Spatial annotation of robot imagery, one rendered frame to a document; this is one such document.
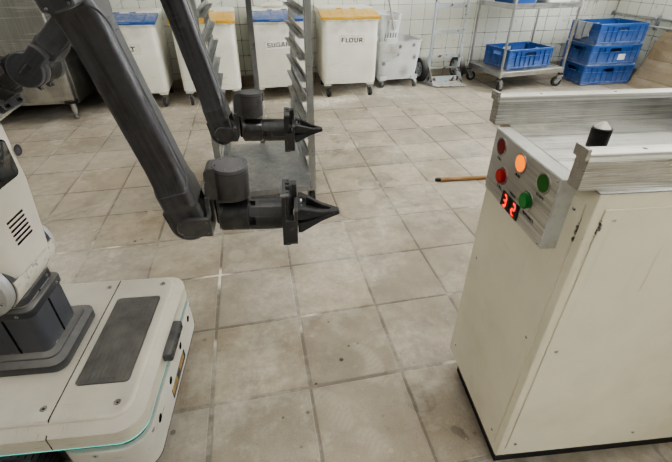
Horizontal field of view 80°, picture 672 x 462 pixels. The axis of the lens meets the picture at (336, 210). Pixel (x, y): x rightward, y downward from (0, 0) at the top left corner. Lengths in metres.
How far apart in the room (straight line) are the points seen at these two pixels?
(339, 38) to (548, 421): 3.42
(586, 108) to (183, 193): 0.82
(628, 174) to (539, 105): 0.29
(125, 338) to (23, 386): 0.23
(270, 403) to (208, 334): 0.37
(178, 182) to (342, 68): 3.43
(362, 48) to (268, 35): 0.86
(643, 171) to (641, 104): 0.37
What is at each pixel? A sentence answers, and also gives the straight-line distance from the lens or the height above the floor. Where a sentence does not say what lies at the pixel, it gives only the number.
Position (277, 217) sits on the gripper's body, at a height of 0.77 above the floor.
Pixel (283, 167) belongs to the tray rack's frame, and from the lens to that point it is 2.28.
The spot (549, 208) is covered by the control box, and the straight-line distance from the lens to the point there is 0.76.
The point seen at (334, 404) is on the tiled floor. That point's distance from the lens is 1.34.
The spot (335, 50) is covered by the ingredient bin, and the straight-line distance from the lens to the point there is 3.96.
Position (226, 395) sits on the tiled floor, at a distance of 1.40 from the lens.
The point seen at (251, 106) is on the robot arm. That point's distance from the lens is 1.03.
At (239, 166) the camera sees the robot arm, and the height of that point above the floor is 0.86.
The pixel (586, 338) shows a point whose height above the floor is 0.51.
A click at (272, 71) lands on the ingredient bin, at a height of 0.28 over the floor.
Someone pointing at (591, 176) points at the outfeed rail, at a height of 0.86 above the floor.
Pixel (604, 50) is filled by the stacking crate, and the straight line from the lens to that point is 5.23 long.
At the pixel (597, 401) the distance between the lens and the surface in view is 1.16.
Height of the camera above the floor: 1.13
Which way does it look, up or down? 32 degrees down
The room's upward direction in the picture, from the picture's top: straight up
